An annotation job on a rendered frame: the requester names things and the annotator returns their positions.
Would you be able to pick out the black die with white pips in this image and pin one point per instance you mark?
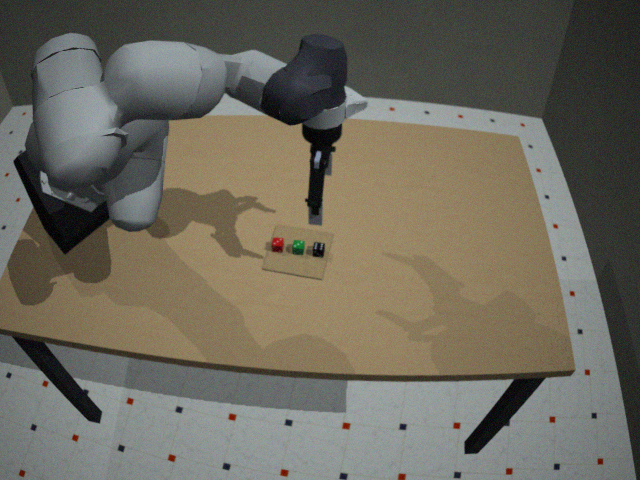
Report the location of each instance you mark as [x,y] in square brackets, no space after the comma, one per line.
[318,249]

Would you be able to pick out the green die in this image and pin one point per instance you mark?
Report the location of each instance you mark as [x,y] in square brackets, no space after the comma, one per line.
[298,247]

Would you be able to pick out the tan flat mat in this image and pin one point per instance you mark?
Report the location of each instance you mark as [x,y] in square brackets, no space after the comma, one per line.
[305,265]

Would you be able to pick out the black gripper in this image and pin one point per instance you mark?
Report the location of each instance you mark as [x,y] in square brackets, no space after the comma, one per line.
[319,138]

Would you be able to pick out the red die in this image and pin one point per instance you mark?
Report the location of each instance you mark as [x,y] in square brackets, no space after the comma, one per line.
[277,244]

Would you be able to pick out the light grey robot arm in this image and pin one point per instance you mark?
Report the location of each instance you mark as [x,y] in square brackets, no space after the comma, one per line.
[143,86]

